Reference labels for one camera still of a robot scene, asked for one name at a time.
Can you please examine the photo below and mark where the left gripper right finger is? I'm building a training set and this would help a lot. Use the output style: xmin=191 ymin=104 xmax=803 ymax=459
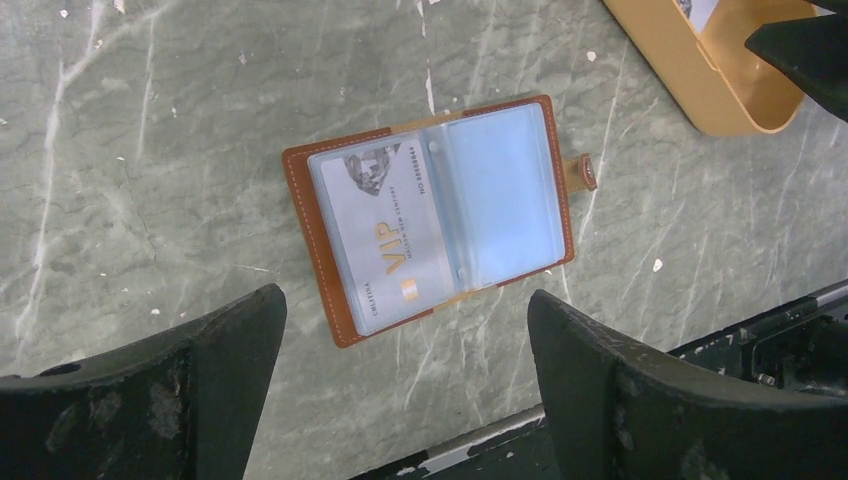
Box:
xmin=527 ymin=289 xmax=848 ymax=480

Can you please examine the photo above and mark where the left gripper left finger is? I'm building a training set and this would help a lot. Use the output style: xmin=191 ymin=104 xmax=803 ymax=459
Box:
xmin=1 ymin=284 xmax=287 ymax=479

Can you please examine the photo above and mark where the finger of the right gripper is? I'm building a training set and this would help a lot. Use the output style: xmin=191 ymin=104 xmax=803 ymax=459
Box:
xmin=745 ymin=0 xmax=847 ymax=121

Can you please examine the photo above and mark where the brown leather card holder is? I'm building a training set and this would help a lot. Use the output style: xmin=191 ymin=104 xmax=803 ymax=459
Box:
xmin=282 ymin=95 xmax=597 ymax=348

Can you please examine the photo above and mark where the orange oval tray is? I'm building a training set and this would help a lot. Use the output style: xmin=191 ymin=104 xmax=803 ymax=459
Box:
xmin=604 ymin=0 xmax=817 ymax=136

